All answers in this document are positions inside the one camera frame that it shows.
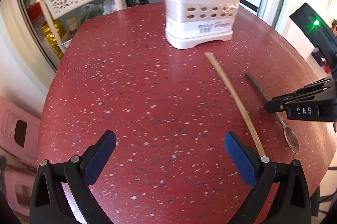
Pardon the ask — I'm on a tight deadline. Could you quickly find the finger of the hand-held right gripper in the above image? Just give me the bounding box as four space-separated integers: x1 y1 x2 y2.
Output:
265 87 337 122
293 78 334 93

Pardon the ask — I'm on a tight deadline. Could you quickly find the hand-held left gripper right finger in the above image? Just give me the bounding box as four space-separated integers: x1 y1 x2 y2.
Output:
223 131 313 224

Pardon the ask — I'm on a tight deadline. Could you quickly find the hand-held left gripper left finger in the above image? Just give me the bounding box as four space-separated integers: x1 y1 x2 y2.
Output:
29 130 117 224

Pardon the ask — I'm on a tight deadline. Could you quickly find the metal spoon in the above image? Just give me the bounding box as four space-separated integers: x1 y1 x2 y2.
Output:
246 73 300 154

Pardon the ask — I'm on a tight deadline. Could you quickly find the wooden chopstick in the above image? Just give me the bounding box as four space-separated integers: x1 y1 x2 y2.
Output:
205 52 266 157

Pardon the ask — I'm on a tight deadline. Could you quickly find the white plastic utensil holder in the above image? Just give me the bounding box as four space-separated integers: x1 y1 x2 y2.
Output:
161 0 243 50

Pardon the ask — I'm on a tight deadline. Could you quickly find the pink plastic stool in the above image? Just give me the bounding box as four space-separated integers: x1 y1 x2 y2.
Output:
0 96 42 217

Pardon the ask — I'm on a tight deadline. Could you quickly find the gold foil bag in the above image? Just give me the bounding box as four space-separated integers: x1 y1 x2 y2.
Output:
40 20 65 60

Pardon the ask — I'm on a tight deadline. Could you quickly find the beige plastic storage rack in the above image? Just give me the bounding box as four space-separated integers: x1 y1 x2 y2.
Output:
39 0 127 55

